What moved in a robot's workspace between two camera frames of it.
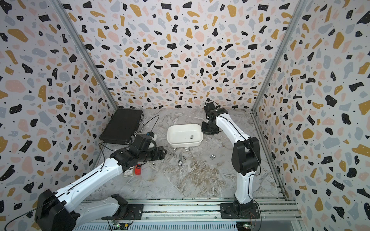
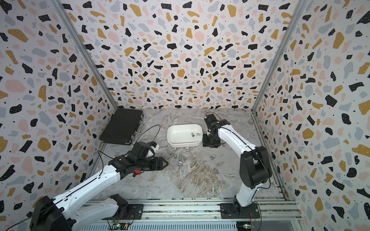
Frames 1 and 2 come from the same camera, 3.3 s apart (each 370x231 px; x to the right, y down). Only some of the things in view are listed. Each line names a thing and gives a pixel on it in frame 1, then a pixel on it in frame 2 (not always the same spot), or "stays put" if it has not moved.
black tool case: (124, 124) stays put
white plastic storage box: (185, 135) stays put
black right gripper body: (206, 129) to (207, 141)
